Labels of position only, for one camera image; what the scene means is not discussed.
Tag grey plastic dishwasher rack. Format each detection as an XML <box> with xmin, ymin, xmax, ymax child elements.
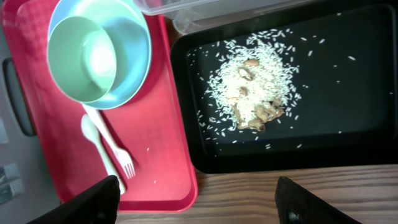
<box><xmin>1</xmin><ymin>35</ymin><xmax>60</xmax><ymax>223</ymax></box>

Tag black rectangular waste tray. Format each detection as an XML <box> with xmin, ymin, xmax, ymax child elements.
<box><xmin>170</xmin><ymin>1</ymin><xmax>397</xmax><ymax>174</ymax></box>

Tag white plastic spoon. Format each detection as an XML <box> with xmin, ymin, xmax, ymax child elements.
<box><xmin>81</xmin><ymin>114</ymin><xmax>126</xmax><ymax>195</ymax></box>

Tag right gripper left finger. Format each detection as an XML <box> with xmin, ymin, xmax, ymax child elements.
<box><xmin>29</xmin><ymin>175</ymin><xmax>121</xmax><ymax>224</ymax></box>

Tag green bowl with food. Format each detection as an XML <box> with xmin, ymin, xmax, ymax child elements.
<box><xmin>47</xmin><ymin>16</ymin><xmax>117</xmax><ymax>103</ymax></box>

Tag white plastic fork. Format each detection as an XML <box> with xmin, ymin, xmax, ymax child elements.
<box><xmin>83</xmin><ymin>105</ymin><xmax>136</xmax><ymax>179</ymax></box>

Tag clear plastic waste bin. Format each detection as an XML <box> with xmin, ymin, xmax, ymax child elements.
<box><xmin>133</xmin><ymin>0</ymin><xmax>310</xmax><ymax>35</ymax></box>

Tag red plastic serving tray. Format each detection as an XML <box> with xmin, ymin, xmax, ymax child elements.
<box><xmin>1</xmin><ymin>0</ymin><xmax>198</xmax><ymax>213</ymax></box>

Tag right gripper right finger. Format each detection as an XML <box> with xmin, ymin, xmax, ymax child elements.
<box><xmin>275</xmin><ymin>176</ymin><xmax>361</xmax><ymax>224</ymax></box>

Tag light blue round plate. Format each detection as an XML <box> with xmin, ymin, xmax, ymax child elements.
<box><xmin>47</xmin><ymin>0</ymin><xmax>152</xmax><ymax>110</ymax></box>

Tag rice and food scraps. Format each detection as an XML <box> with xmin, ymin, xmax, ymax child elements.
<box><xmin>195</xmin><ymin>28</ymin><xmax>357</xmax><ymax>150</ymax></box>

